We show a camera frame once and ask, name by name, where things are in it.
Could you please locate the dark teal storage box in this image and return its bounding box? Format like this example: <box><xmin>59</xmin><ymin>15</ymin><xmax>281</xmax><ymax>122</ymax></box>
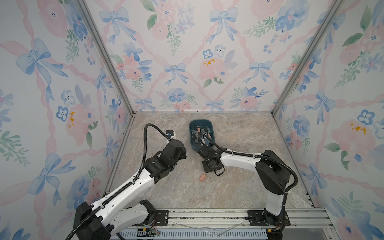
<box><xmin>189</xmin><ymin>120</ymin><xmax>215</xmax><ymax>152</ymax></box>

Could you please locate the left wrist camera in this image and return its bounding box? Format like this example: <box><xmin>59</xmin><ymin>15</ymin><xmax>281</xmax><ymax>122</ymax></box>
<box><xmin>166</xmin><ymin>130</ymin><xmax>176</xmax><ymax>141</ymax></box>

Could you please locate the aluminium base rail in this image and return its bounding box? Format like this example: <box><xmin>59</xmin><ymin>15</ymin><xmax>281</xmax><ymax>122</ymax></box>
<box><xmin>78</xmin><ymin>207</ymin><xmax>334</xmax><ymax>240</ymax></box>

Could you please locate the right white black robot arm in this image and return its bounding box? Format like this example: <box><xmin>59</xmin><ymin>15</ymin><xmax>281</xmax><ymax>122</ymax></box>
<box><xmin>198</xmin><ymin>133</ymin><xmax>299</xmax><ymax>232</ymax></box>

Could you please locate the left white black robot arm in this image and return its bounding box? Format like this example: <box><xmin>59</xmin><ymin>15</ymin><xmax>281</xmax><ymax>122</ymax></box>
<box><xmin>67</xmin><ymin>124</ymin><xmax>187</xmax><ymax>240</ymax></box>

